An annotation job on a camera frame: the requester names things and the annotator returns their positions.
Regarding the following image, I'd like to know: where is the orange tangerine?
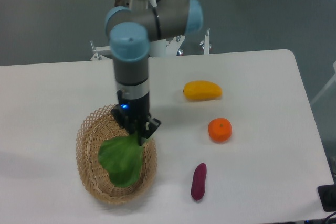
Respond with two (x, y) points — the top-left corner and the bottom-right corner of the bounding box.
(208, 118), (232, 143)

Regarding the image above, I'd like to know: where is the yellow mango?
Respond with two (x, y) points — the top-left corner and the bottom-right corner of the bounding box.
(183, 80), (222, 101)

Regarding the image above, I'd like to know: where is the oval woven wicker basket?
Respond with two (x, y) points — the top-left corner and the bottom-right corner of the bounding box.
(76, 105), (157, 205)

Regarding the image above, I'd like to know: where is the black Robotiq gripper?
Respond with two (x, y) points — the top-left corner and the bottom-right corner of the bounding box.
(111, 90), (161, 146)

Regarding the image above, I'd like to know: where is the purple sweet potato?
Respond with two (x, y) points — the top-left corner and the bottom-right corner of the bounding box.
(191, 163), (207, 201)

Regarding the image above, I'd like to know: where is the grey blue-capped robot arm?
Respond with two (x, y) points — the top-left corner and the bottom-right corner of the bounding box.
(104, 0), (203, 145)

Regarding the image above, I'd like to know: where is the black device at table edge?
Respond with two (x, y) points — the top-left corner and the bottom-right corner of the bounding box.
(317, 184), (335, 212)

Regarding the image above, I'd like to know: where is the green leafy vegetable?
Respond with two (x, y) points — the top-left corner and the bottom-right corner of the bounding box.
(98, 133), (143, 188)

